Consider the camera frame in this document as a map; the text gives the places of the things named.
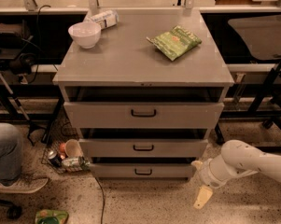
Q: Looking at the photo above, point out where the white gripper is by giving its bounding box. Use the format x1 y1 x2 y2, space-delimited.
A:
191 155 227 209

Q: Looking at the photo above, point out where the grey bottom drawer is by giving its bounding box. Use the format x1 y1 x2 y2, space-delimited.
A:
90 158 194 179

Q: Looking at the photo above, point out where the grey drawer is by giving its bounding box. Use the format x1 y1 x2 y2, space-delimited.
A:
79 129 208 158
90 158 194 179
63 86 223 129

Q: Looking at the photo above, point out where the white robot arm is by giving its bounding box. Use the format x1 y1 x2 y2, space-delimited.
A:
191 140 281 209

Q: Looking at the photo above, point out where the grey drawer cabinet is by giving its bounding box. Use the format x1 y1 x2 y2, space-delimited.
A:
52 8 235 182

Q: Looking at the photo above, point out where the grey middle drawer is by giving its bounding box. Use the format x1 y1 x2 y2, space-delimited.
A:
79 129 208 158

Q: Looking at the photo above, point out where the grey top drawer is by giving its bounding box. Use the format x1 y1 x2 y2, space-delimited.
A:
63 86 223 129

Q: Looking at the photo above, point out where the green white bottle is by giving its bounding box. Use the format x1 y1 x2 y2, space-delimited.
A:
62 157 89 172

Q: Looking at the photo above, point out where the beige cup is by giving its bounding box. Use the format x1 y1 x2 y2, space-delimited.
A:
64 139 83 157

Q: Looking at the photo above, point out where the green snack bag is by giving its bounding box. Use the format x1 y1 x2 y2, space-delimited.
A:
147 25 202 62

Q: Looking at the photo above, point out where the orange fruit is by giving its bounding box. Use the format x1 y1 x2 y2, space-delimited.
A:
59 143 66 153

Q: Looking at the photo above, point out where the soda can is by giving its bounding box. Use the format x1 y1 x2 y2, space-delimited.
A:
48 150 62 167

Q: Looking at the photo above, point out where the green bag on floor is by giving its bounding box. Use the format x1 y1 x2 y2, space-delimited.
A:
35 209 69 224

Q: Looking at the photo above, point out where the black office chair right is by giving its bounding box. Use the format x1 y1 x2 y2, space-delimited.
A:
228 14 281 130

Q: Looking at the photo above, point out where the white sneaker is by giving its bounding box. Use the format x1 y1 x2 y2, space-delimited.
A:
0 177 49 194

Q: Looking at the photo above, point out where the white bowl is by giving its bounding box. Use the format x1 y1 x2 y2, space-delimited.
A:
68 21 101 49

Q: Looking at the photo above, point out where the white packaged item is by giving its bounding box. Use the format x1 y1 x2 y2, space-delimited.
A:
91 10 119 30

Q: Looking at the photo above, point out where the black chair caster left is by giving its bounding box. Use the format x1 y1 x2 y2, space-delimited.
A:
0 200 22 219

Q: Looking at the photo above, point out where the person leg in jeans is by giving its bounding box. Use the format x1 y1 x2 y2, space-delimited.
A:
0 123 22 187

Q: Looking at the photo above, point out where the black equipment on left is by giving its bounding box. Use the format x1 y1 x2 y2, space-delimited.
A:
0 21 36 75

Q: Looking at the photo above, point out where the black floor cable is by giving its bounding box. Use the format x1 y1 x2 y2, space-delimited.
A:
94 176 106 224

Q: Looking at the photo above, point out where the wire basket on floor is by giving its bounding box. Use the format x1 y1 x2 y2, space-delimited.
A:
41 109 90 175

